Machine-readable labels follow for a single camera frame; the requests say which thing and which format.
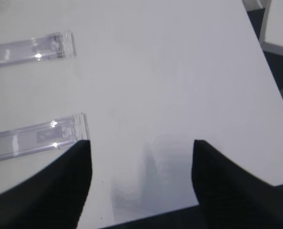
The clear holder lettuce row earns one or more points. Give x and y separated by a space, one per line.
55 134

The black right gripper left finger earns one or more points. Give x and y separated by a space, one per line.
53 198

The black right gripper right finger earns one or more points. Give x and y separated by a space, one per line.
229 196

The clear holder patty row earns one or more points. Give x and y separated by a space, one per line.
49 47

